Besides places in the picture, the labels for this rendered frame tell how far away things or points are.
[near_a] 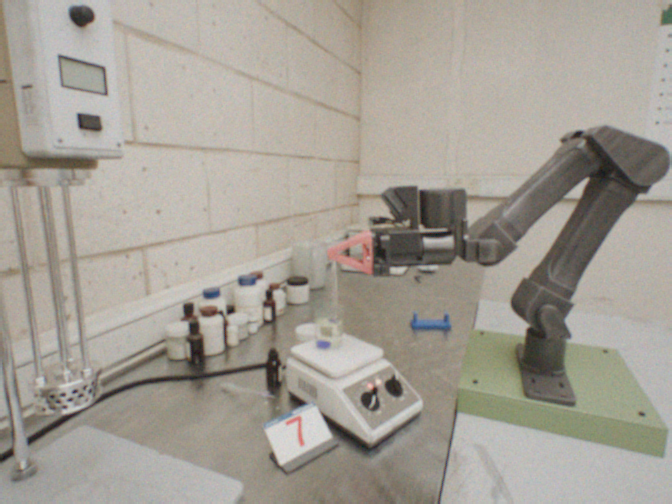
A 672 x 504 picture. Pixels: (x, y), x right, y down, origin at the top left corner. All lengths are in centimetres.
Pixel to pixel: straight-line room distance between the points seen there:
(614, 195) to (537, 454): 40
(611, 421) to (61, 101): 76
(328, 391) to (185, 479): 22
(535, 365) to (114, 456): 66
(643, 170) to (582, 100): 140
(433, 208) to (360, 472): 39
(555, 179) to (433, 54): 155
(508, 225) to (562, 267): 12
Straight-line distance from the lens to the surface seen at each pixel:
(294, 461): 61
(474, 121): 210
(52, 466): 69
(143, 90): 100
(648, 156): 75
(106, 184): 91
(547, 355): 77
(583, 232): 74
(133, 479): 62
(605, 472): 70
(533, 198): 70
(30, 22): 43
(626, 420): 74
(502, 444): 69
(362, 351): 70
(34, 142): 42
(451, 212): 66
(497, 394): 72
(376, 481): 59
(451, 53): 218
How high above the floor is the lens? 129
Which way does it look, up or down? 10 degrees down
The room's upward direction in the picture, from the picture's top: straight up
